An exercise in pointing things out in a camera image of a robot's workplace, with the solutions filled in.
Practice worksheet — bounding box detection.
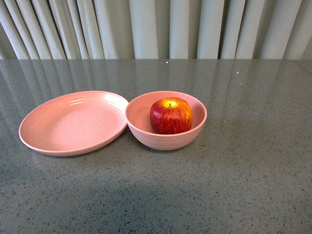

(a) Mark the pink plastic bowl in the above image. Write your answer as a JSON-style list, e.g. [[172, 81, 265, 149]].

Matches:
[[125, 91, 208, 150]]

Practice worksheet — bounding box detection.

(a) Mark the white pleated curtain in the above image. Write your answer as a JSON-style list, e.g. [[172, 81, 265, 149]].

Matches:
[[0, 0, 312, 60]]

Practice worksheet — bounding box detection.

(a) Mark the red yellow apple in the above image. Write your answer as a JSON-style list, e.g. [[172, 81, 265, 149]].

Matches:
[[150, 97, 193, 135]]

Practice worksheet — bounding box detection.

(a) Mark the pink plastic plate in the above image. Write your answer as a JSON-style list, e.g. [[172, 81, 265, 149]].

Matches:
[[19, 91, 128, 156]]

